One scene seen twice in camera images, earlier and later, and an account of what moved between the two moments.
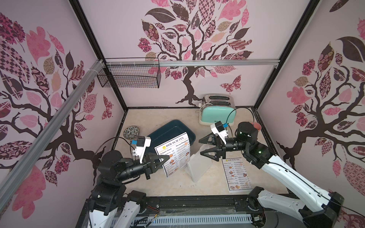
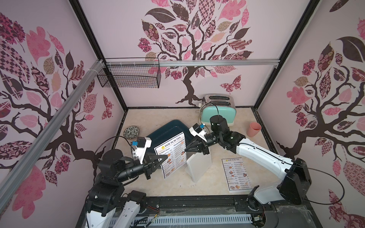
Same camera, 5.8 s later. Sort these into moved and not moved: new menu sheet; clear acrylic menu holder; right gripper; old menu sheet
Moved: right gripper
Not moved: new menu sheet; clear acrylic menu holder; old menu sheet
